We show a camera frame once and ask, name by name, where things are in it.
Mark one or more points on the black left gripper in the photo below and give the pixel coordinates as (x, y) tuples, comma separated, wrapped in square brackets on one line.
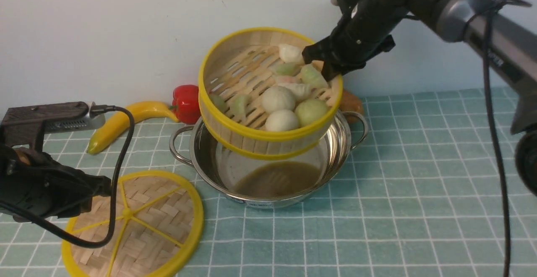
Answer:
[(33, 181)]

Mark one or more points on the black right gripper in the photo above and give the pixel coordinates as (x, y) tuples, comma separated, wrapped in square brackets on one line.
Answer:
[(362, 33)]

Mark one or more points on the yellow-rimmed bamboo steamer basket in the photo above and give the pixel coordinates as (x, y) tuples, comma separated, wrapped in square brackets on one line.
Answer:
[(240, 64)]

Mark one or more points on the woven bamboo steamer lid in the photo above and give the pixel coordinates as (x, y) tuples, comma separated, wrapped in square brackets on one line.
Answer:
[(159, 223)]

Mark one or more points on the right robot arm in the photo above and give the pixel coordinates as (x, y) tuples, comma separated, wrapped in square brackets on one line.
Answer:
[(504, 46)]

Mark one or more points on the stainless steel pot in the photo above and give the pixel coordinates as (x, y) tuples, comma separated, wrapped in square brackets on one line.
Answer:
[(264, 184)]

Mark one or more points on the green dumpling right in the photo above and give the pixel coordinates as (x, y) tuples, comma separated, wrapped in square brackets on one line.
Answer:
[(311, 76)]

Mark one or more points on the green dumpling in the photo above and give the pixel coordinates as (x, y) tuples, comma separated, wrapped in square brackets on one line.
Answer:
[(311, 76), (239, 105), (218, 102), (286, 69)]

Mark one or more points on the white dumpling upper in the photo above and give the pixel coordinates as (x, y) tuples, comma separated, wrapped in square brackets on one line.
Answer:
[(291, 54)]

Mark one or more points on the white dumpling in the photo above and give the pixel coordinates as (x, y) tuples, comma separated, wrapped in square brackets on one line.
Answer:
[(291, 54), (300, 91)]

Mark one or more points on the green dumpling centre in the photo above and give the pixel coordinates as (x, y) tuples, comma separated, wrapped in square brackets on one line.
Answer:
[(286, 69)]

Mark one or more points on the white dumpling lower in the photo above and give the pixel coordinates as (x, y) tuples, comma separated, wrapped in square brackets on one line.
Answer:
[(300, 91)]

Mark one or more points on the pink dumpling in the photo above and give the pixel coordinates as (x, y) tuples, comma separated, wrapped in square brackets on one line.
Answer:
[(284, 80)]

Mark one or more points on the brown bread roll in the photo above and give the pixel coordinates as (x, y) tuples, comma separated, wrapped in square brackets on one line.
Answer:
[(350, 102)]

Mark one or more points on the pale green round bun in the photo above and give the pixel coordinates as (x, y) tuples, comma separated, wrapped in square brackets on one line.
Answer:
[(310, 110)]

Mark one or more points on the white round bun upper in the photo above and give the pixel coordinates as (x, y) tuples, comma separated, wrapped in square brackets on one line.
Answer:
[(278, 98)]

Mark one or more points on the white round bun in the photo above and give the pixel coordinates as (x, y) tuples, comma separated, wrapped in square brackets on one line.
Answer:
[(281, 121), (278, 98)]

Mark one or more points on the white round bun lower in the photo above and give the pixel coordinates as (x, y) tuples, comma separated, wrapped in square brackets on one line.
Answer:
[(281, 121)]

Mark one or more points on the yellow banana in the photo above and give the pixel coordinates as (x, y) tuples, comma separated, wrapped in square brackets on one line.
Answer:
[(119, 123)]

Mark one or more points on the green dumpling far left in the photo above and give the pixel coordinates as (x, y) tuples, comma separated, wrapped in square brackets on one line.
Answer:
[(218, 102)]

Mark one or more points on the red bell pepper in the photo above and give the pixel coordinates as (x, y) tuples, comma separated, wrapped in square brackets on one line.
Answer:
[(185, 104)]

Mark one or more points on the green checkered tablecloth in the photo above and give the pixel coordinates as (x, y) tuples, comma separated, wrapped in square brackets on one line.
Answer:
[(419, 198)]

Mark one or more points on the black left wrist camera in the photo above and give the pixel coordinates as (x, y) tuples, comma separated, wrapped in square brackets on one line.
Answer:
[(29, 124)]

